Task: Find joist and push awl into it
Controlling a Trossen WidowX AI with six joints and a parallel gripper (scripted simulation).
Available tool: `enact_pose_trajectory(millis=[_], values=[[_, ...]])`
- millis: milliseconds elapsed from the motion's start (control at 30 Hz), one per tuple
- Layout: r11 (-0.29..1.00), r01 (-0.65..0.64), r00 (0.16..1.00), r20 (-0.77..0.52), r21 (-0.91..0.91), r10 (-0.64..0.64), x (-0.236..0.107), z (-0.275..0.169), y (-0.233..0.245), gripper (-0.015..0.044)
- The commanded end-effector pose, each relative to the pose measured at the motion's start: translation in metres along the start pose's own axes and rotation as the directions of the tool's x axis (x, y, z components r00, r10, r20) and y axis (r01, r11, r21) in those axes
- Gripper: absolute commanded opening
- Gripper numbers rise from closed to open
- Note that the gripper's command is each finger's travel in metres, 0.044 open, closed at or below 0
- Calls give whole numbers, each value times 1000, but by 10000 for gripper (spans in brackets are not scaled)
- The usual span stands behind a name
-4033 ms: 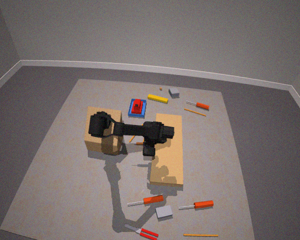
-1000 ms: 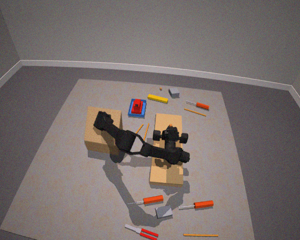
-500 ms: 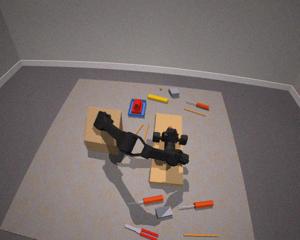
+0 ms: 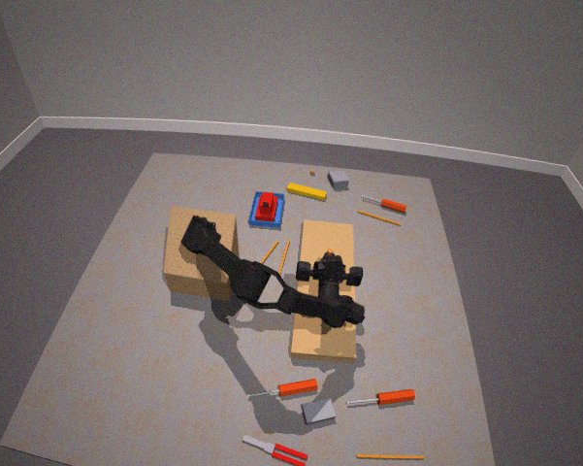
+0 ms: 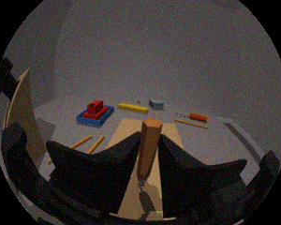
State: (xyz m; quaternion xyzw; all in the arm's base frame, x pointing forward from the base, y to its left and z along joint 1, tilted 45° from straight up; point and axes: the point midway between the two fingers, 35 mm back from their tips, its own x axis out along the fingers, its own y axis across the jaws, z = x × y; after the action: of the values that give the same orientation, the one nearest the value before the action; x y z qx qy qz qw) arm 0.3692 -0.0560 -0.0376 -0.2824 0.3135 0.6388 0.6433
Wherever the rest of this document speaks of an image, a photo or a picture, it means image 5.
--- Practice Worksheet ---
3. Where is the tan wooden panel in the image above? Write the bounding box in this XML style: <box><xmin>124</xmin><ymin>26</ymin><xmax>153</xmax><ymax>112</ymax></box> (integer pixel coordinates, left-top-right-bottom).
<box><xmin>107</xmin><ymin>117</ymin><xmax>184</xmax><ymax>221</ymax></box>

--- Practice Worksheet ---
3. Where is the yellow rectangular bar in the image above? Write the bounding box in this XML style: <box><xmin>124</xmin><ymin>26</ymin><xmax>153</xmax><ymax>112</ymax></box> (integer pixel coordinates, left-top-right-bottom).
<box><xmin>118</xmin><ymin>102</ymin><xmax>148</xmax><ymax>113</ymax></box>

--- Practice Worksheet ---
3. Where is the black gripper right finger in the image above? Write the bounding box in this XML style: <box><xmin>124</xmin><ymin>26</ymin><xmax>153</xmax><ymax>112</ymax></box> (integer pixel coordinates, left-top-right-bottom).
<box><xmin>156</xmin><ymin>134</ymin><xmax>248</xmax><ymax>218</ymax></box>

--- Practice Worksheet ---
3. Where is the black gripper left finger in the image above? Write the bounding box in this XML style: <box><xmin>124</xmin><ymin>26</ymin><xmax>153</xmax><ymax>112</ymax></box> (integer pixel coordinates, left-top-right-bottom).
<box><xmin>46</xmin><ymin>131</ymin><xmax>141</xmax><ymax>214</ymax></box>

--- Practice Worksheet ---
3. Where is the orange-handled awl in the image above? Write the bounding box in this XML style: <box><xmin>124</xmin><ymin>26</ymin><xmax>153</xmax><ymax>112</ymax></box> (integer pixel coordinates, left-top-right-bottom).
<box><xmin>175</xmin><ymin>112</ymin><xmax>207</xmax><ymax>123</ymax></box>

